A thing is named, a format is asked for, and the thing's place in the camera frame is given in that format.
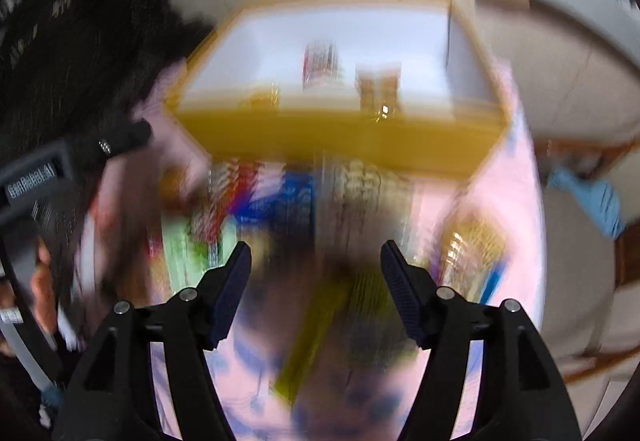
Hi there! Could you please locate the blue cloth on chair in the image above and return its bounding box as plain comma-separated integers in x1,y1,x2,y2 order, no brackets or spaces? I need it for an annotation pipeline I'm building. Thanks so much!
547,167,625,239

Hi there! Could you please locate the yellow snack packet in box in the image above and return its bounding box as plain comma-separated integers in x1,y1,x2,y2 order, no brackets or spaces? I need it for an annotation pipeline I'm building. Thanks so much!
239,83,280,110

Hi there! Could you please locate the red white snack packet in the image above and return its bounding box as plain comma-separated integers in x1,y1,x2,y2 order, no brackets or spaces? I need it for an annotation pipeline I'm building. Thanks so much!
303,40,343,89

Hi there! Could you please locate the pink floral tablecloth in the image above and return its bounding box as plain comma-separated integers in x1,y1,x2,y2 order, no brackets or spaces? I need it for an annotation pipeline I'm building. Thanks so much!
72,60,546,440

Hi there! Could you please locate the green pea snack bag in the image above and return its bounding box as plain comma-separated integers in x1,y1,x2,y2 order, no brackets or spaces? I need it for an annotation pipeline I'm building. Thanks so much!
160,214,238,299

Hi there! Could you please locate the person's left hand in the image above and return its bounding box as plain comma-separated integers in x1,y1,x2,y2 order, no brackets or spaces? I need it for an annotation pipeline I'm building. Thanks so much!
0,237,58,357

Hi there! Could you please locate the dark carved wooden furniture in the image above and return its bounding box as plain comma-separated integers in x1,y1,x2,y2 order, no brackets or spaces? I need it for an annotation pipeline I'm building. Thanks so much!
1,0,214,163

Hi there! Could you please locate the yellow-green snack packet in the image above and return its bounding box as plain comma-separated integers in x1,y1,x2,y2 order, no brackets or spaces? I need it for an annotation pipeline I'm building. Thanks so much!
272,268,407,405

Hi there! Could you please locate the wooden chair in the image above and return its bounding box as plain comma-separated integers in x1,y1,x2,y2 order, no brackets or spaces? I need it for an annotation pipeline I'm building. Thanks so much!
535,138,639,383

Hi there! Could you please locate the blue cookie snack bag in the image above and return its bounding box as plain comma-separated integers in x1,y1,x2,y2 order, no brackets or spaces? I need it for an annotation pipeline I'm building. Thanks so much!
232,168,316,247

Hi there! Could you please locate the yellow cardboard box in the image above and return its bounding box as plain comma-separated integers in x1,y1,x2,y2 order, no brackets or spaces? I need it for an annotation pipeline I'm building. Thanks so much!
166,0,509,180

